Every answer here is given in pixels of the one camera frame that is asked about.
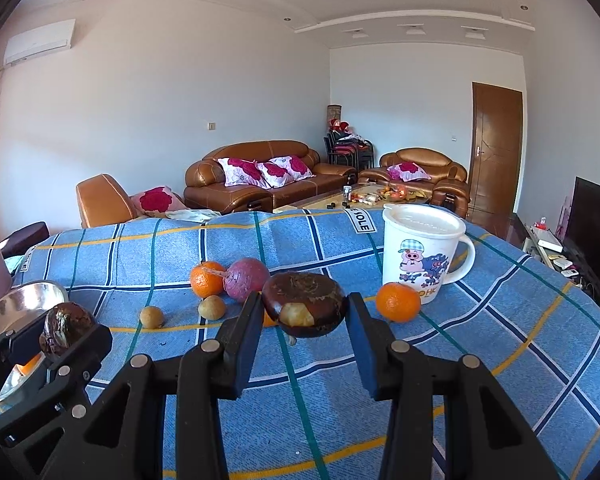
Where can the brown wooden door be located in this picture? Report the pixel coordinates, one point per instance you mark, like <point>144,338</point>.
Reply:
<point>495,150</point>

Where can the orange leather chair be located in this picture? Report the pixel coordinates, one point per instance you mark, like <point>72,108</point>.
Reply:
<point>102,200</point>

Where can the metal bowl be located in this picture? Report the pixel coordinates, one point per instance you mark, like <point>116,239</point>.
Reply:
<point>25,295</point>

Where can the white air conditioner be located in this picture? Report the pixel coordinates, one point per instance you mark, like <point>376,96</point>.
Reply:
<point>37,42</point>

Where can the white crumpled cloth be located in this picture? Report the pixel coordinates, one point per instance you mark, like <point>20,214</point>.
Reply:
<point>195,215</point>

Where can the television stand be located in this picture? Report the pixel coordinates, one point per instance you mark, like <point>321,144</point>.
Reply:
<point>545,245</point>

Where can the small tan round fruit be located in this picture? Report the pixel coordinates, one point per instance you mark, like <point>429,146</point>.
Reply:
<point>151,317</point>
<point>212,307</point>

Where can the red onion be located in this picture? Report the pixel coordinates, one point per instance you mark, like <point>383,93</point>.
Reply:
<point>246,280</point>

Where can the pile of snacks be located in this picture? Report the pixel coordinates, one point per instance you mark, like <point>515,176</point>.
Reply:
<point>390,192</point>

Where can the brown leather sofa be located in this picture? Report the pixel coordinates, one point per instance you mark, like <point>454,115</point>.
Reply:
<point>285,197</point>

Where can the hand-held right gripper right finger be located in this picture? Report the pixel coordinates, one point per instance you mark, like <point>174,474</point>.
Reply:
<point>367,355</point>

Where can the blue plaid cloth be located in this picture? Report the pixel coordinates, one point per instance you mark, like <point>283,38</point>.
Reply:
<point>305,425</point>

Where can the tall brown vase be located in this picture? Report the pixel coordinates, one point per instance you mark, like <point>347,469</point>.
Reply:
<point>334,112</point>

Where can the white cartoon mug with lid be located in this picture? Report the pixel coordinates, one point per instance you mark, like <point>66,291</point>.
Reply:
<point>415,240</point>

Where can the wooden coffee table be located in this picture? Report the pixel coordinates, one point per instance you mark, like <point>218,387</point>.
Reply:
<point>320,202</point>

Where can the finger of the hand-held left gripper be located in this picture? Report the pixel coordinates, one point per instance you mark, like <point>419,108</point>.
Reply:
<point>75,355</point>
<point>2,342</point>

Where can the brown leather armchair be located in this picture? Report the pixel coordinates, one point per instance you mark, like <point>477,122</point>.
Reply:
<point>420,157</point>

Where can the orange with stem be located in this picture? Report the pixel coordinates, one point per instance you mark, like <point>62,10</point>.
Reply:
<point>207,280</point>

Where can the stacked black chairs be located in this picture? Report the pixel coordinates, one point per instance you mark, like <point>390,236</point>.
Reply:
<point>347,152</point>

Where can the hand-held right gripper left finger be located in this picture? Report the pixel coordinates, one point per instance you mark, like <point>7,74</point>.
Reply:
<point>244,345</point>

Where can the black television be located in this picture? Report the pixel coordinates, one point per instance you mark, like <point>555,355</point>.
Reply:
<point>595,220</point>

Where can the red plush toy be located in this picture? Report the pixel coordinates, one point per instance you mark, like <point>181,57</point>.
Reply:
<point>341,125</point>

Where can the dark stool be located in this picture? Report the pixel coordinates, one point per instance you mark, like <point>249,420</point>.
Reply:
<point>25,237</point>

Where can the white pillow with red flower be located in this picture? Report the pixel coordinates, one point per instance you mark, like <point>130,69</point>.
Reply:
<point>156,200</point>
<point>276,172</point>
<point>407,171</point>
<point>296,166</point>
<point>240,172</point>

